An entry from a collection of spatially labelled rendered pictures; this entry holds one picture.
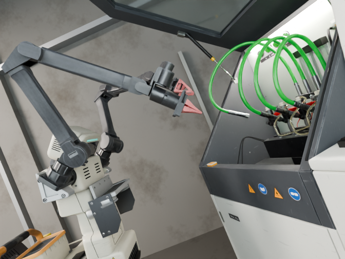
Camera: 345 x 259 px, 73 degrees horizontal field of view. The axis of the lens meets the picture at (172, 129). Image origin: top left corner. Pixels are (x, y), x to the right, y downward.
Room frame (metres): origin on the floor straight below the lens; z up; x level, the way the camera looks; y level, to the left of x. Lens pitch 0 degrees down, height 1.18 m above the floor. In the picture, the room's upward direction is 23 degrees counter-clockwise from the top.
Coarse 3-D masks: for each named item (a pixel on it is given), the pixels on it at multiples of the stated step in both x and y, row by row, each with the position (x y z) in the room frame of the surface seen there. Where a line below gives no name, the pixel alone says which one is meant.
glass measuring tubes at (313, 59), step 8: (320, 40) 0.94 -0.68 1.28; (304, 48) 1.01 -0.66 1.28; (320, 48) 0.95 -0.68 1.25; (328, 48) 0.95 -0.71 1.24; (296, 56) 1.05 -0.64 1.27; (312, 56) 1.02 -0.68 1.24; (328, 56) 0.95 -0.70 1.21; (304, 64) 1.05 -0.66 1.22; (312, 64) 1.02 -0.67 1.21; (320, 64) 0.98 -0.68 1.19; (304, 72) 1.06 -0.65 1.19; (320, 72) 0.99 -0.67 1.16; (312, 80) 1.05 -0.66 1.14; (320, 80) 1.02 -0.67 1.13; (312, 88) 1.05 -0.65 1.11
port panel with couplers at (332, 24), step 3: (330, 12) 0.90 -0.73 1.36; (327, 15) 0.91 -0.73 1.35; (330, 15) 0.90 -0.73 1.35; (333, 15) 0.89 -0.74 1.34; (327, 18) 0.92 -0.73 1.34; (330, 18) 0.91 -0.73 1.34; (333, 18) 0.90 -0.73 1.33; (327, 21) 0.92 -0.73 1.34; (330, 21) 0.91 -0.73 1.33; (333, 21) 0.90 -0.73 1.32; (330, 24) 0.91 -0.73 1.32; (333, 24) 0.91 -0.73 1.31; (333, 27) 0.88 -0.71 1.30; (333, 30) 0.91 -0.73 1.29; (333, 33) 0.92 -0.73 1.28
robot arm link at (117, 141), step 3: (114, 138) 1.27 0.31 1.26; (114, 141) 1.25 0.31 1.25; (117, 141) 1.27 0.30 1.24; (120, 141) 1.29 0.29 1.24; (114, 144) 1.25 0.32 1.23; (117, 144) 1.26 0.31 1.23; (120, 144) 1.28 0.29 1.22; (111, 147) 1.24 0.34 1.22; (114, 147) 1.26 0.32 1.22; (117, 147) 1.27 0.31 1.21; (120, 147) 1.28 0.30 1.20; (105, 150) 1.27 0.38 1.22; (108, 150) 1.25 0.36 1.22; (111, 150) 1.24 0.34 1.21; (114, 150) 1.27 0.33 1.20; (117, 150) 1.27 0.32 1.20
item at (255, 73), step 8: (272, 40) 0.84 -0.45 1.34; (264, 48) 0.82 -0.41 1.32; (296, 48) 0.88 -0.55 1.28; (304, 56) 0.88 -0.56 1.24; (256, 64) 0.81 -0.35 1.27; (256, 72) 0.80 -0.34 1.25; (312, 72) 0.88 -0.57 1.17; (256, 80) 0.80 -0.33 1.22; (256, 88) 0.79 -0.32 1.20; (264, 104) 0.80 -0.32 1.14; (280, 112) 0.81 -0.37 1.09; (288, 112) 0.82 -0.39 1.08; (296, 112) 0.84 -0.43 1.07
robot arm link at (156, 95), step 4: (152, 84) 0.88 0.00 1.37; (156, 84) 0.89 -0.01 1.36; (160, 84) 0.86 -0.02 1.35; (152, 88) 0.87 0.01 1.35; (156, 88) 0.86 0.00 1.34; (160, 88) 0.87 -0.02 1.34; (152, 92) 0.86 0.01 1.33; (156, 92) 0.86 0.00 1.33; (160, 92) 0.86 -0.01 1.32; (164, 92) 0.86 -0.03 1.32; (148, 96) 0.88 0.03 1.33; (152, 96) 0.86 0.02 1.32; (156, 96) 0.86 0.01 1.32; (160, 96) 0.86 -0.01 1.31; (164, 96) 0.87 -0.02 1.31; (152, 100) 0.88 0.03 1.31; (156, 100) 0.87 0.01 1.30; (160, 100) 0.86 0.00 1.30
